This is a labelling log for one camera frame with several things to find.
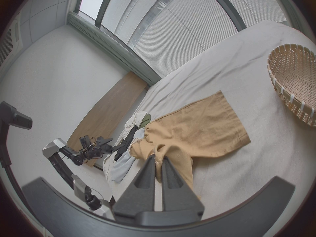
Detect tan shorts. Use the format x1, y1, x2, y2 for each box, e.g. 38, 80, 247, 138
130, 90, 251, 189

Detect round woven basket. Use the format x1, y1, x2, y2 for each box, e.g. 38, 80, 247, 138
267, 43, 316, 127

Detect white ceiling air conditioner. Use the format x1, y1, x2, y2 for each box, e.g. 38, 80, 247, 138
0, 16, 24, 68

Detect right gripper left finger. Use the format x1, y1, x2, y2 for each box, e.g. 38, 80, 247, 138
113, 155, 156, 218

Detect pile of clothes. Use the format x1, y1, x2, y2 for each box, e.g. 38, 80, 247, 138
102, 111, 151, 183

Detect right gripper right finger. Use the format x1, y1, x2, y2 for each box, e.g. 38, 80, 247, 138
161, 157, 205, 215

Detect window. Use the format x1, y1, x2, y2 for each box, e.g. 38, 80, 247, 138
79, 0, 292, 77

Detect grey-green curtain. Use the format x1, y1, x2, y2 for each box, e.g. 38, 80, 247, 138
68, 10, 162, 86

